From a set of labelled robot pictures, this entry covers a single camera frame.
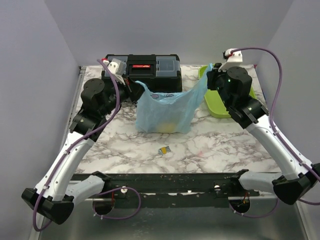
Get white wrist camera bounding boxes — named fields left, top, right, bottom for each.
left=102, top=58, right=125, bottom=85
left=218, top=48, right=243, bottom=72

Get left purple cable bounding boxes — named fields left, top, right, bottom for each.
left=32, top=57, right=142, bottom=232

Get black plastic toolbox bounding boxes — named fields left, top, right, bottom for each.
left=105, top=54, right=182, bottom=93

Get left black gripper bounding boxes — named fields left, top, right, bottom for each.
left=99, top=72, right=149, bottom=116

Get blue plastic bag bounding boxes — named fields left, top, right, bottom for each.
left=135, top=63, right=213, bottom=134

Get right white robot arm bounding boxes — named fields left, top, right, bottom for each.
left=203, top=63, right=320, bottom=205

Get aluminium frame rail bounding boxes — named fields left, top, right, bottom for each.
left=27, top=66, right=273, bottom=240

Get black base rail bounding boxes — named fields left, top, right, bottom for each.
left=91, top=173, right=262, bottom=209

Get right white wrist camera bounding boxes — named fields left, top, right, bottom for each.
left=218, top=48, right=243, bottom=72

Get green plastic tray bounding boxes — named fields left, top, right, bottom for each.
left=198, top=65, right=257, bottom=119

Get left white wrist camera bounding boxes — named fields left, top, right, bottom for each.
left=102, top=58, right=125, bottom=85

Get small yellow metal clip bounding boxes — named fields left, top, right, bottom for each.
left=158, top=146, right=171, bottom=155

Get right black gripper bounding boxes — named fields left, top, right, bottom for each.
left=207, top=62, right=234, bottom=108

